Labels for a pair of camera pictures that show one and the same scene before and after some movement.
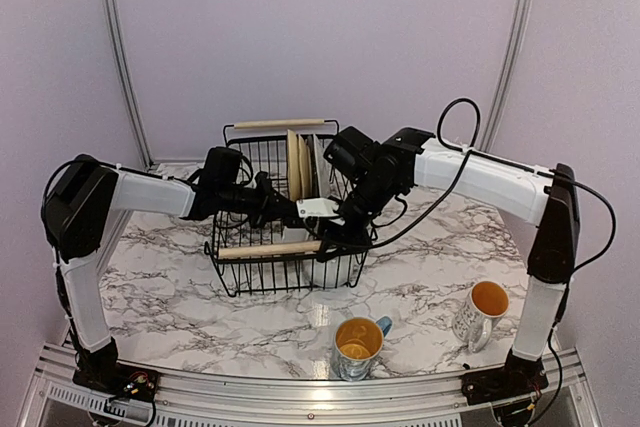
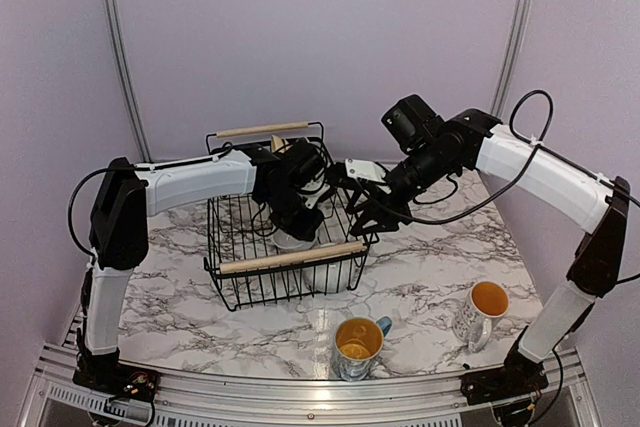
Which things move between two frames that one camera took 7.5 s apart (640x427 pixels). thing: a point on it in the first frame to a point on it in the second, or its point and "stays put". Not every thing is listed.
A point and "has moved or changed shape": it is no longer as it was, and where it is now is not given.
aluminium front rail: x=429 y=402 stays put
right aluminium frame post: x=521 y=20 stays put
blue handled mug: x=358 y=342 stays put
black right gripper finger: x=341 y=240 to x=366 y=223
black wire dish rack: x=325 y=247 has moved or changed shape
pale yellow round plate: x=293 y=165 has moved or changed shape
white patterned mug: x=475 y=319 stays put
